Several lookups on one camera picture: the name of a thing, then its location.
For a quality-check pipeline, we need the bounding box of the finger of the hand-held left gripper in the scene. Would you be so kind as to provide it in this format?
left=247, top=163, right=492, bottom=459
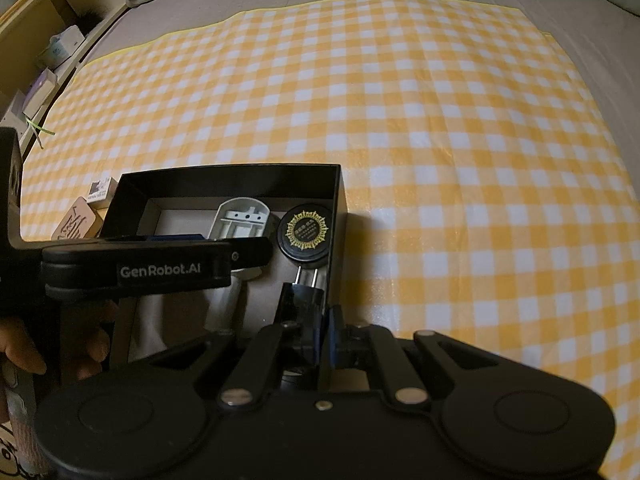
left=102, top=232, right=216, bottom=245

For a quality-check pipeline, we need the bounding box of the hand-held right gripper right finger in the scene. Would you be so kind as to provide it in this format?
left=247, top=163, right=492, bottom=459
left=327, top=305, right=498, bottom=407

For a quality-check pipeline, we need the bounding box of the green ribbon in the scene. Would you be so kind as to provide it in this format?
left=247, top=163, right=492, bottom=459
left=25, top=115, right=56, bottom=151

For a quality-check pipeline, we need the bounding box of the wooden shelf unit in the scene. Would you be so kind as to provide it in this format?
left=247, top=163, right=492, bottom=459
left=0, top=0, right=131, bottom=161

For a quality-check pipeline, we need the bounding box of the small white printed box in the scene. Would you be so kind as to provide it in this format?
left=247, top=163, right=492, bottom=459
left=86, top=177, right=115, bottom=207

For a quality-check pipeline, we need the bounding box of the black charger plug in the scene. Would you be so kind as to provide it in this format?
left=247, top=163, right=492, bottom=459
left=272, top=266, right=331, bottom=331

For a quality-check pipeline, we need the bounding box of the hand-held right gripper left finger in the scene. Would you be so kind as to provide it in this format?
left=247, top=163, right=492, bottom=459
left=145, top=305, right=323, bottom=408

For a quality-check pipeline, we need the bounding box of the grey plastic tray with handle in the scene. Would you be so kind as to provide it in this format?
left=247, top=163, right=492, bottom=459
left=204, top=197, right=271, bottom=333

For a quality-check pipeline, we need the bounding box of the white tissue box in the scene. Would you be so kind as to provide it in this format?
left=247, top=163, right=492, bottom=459
left=47, top=25, right=86, bottom=68

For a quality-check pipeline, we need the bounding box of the person's left hand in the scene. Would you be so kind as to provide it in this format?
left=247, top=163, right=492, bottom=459
left=0, top=302, right=118, bottom=383

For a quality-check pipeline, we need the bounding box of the black round tin gold print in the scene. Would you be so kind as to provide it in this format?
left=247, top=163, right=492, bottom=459
left=272, top=203, right=335, bottom=267

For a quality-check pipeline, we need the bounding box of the black cardboard box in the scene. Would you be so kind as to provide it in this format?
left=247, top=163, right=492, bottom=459
left=99, top=162, right=349, bottom=368

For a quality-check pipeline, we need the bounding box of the yellow checked mat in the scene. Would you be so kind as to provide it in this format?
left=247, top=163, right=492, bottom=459
left=20, top=0, right=640, bottom=480

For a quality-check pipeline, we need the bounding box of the carved wooden block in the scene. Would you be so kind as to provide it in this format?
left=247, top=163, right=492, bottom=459
left=50, top=195, right=106, bottom=241

